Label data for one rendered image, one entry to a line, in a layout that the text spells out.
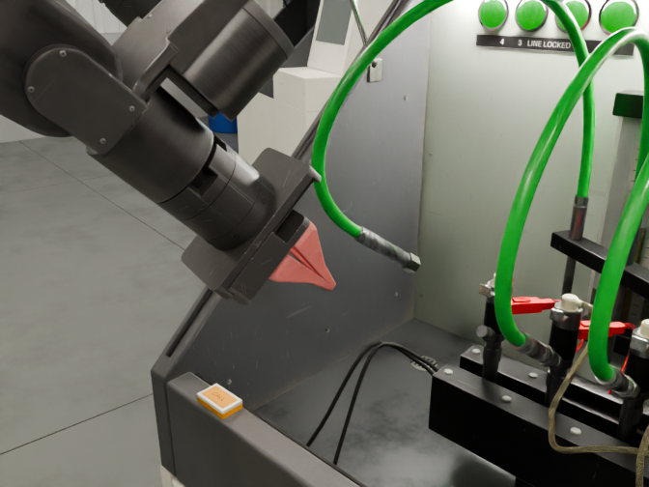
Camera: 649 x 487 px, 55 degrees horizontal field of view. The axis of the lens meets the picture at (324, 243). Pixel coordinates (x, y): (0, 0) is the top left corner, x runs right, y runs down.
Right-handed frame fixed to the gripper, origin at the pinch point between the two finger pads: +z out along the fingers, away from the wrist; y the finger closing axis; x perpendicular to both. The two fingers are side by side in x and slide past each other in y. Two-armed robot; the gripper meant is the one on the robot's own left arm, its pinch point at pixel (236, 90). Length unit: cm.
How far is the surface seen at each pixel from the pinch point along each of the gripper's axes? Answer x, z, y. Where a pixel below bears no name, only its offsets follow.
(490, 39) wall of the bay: -34.5, 22.1, 24.3
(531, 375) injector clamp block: 0.8, 47.5, -0.6
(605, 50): -22.5, 20.8, -15.9
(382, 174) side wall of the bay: -10.0, 25.5, 31.9
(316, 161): -0.1, 10.7, -1.5
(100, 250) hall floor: 87, 1, 314
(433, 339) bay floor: 4, 54, 36
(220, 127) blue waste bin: -31, 8, 617
